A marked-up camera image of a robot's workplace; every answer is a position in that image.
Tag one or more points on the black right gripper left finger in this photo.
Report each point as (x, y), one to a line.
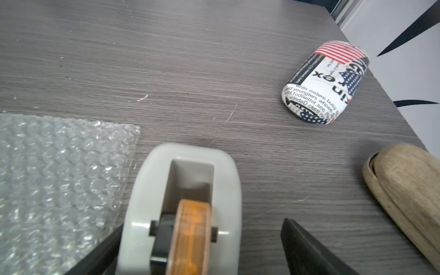
(102, 259)

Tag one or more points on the clear bubble wrap sheet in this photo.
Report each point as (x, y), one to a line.
(62, 183)

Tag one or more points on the tan wooden vase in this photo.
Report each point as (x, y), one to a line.
(405, 180)

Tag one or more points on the orange tape roll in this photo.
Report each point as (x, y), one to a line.
(190, 243)

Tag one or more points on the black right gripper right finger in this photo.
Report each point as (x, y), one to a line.
(306, 255)

